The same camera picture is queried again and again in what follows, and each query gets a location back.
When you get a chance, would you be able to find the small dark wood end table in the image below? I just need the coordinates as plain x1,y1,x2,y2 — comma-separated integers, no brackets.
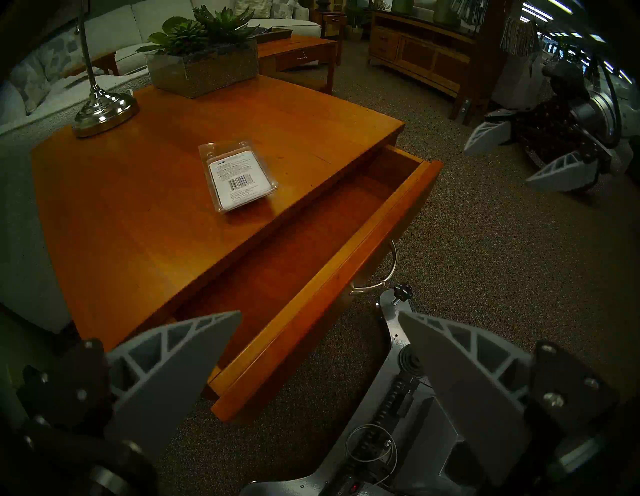
312,10,347,66

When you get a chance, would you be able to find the wooden drawer with metal handle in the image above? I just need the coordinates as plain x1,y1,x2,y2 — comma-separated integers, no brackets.
172,145,444,425

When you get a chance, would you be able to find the succulent planter box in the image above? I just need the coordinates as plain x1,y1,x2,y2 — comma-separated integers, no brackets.
136,5,262,99

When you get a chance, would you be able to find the green striped throw pillow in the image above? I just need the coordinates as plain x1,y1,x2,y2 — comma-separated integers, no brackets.
234,0,273,18

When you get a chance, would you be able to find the orange wooden end table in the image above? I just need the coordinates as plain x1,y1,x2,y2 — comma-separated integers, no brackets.
31,75,406,351

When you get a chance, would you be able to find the dark leafy floor plant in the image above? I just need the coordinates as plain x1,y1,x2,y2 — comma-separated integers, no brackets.
345,5,368,42

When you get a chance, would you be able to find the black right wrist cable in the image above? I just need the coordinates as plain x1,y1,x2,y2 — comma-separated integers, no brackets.
595,55,623,146

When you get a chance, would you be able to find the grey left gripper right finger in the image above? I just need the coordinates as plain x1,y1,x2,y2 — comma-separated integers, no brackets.
398,310,621,489

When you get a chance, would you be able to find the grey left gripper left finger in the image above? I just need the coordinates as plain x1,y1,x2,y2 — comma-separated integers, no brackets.
17,310,244,452

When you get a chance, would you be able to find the long wooden sideboard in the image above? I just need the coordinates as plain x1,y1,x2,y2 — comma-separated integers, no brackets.
369,10,493,126

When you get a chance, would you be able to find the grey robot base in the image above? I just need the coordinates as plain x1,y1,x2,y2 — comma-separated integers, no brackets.
240,282,501,496

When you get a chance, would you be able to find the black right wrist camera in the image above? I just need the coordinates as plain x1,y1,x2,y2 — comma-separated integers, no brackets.
542,61,591,101

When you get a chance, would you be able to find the cream sectional sofa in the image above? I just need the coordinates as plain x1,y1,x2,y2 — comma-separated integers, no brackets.
0,0,323,333

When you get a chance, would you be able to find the table lamp white pleated shade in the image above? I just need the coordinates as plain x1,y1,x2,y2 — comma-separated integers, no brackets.
71,0,141,139

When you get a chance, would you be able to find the small wooden side table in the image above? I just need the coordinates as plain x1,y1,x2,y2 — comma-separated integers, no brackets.
62,50,121,78

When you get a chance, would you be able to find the wooden coffee table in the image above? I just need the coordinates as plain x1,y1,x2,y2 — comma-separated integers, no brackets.
255,27,343,96

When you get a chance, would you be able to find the clear blister pack white card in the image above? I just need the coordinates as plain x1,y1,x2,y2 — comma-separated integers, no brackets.
197,140,279,215

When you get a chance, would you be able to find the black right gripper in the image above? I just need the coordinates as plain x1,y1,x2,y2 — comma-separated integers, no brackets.
463,95,621,194

